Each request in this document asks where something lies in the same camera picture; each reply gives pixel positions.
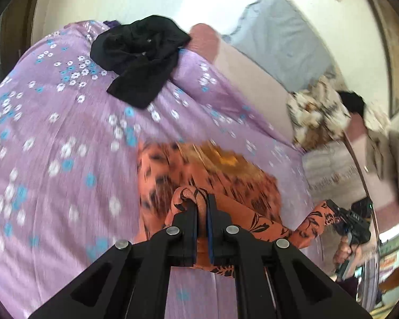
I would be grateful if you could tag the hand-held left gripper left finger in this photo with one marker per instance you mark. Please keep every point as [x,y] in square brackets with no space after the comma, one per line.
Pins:
[192,236]

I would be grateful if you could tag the brown white floral blanket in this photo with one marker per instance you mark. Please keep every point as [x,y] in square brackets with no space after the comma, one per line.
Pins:
[319,113]

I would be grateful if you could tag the grey-beige cloth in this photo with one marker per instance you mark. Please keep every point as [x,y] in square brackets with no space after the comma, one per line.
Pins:
[395,159]

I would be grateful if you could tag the striped beige pillow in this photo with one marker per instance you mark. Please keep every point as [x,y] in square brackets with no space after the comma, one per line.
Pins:
[329,169]

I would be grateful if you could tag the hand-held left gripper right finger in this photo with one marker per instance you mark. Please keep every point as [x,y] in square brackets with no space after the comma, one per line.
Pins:
[211,236]

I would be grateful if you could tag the dark cloth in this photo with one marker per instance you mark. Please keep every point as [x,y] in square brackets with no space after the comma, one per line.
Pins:
[350,103]

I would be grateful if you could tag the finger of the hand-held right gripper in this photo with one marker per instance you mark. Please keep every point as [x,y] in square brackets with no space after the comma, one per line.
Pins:
[334,212]

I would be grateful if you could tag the purple floral bedsheet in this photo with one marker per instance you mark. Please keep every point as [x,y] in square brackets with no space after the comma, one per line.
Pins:
[69,133]

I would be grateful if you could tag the pink bolster pillow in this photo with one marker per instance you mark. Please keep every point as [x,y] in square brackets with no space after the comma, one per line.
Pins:
[204,40]

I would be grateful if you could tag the light blue hanging cloth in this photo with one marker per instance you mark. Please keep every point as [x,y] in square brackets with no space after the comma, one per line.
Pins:
[279,36]

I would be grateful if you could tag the beige mattress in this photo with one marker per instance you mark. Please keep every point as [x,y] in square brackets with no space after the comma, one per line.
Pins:
[249,83]

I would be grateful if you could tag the orange black patterned garment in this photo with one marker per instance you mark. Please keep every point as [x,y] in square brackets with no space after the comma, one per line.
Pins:
[186,169]

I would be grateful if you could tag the person's right hand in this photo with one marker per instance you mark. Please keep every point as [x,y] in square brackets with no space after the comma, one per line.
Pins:
[342,251]

